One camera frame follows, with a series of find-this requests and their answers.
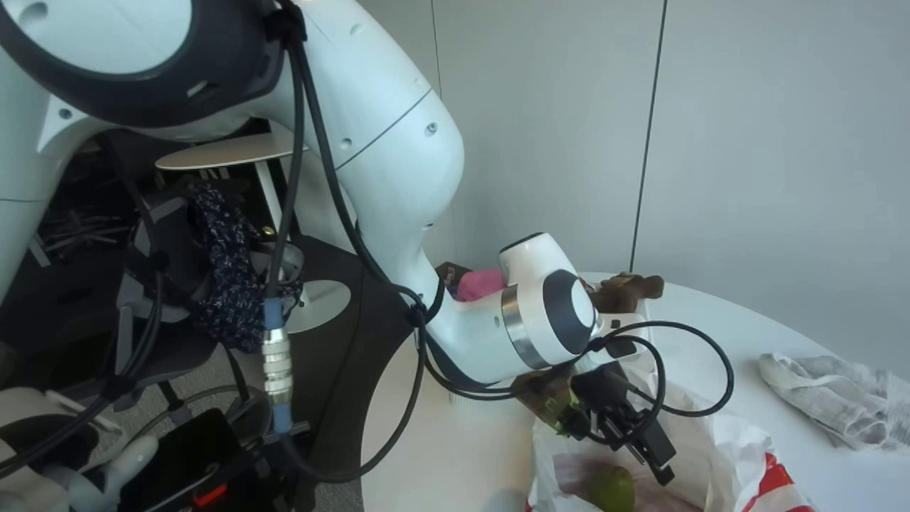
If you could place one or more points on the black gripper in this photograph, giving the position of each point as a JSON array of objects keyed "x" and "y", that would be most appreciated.
[{"x": 606, "y": 389}]

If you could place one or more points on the green toy pear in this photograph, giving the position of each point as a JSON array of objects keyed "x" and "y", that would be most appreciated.
[{"x": 615, "y": 488}]

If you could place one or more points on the brown plush animal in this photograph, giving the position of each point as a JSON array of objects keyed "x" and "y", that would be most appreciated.
[{"x": 626, "y": 289}]

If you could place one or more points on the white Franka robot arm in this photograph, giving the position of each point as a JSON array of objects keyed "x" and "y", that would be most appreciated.
[{"x": 380, "y": 123}]

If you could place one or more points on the white plastic bag red print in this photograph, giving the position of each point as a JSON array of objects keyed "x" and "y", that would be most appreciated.
[{"x": 740, "y": 446}]

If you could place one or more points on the clear wrapped package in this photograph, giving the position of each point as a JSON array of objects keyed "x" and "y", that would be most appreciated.
[{"x": 826, "y": 393}]

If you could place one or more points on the dark floral garment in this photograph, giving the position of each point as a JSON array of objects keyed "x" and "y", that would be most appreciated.
[{"x": 232, "y": 286}]

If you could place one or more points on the black case with red latch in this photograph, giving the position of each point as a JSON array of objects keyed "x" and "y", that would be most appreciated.
[{"x": 188, "y": 466}]

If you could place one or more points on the round white side table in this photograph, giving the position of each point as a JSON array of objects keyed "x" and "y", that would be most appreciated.
[{"x": 229, "y": 153}]

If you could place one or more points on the grey office chair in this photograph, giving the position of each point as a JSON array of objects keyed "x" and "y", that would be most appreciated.
[{"x": 130, "y": 302}]

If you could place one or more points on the white rounded floor device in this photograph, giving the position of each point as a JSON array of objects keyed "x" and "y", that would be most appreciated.
[{"x": 57, "y": 456}]

